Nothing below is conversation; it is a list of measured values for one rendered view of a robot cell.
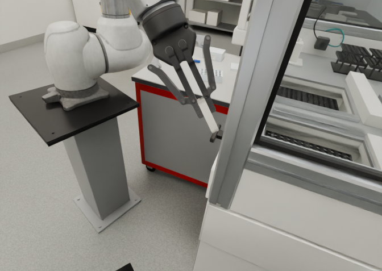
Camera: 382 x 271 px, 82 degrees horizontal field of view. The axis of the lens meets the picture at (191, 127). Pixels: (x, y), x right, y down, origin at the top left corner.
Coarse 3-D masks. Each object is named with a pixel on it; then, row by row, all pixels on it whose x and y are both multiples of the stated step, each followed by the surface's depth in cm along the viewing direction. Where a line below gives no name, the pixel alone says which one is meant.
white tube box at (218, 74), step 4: (200, 68) 118; (204, 68) 119; (200, 72) 115; (204, 72) 115; (216, 72) 117; (220, 72) 117; (204, 76) 113; (216, 76) 112; (220, 76) 112; (204, 80) 114; (216, 80) 114; (220, 80) 113
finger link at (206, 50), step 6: (210, 36) 39; (204, 42) 39; (204, 48) 39; (204, 54) 39; (204, 60) 41; (210, 60) 40; (210, 66) 40; (210, 72) 40; (210, 78) 41; (210, 84) 41
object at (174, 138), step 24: (144, 72) 117; (168, 72) 119; (144, 96) 119; (168, 96) 112; (216, 96) 104; (144, 120) 129; (168, 120) 122; (192, 120) 116; (216, 120) 110; (144, 144) 142; (168, 144) 133; (192, 144) 126; (216, 144) 119; (168, 168) 147; (192, 168) 138
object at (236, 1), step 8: (208, 0) 413; (216, 0) 408; (232, 0) 420; (240, 0) 428; (184, 8) 437; (192, 8) 476; (200, 24) 444; (208, 24) 447; (224, 24) 458; (232, 24) 464
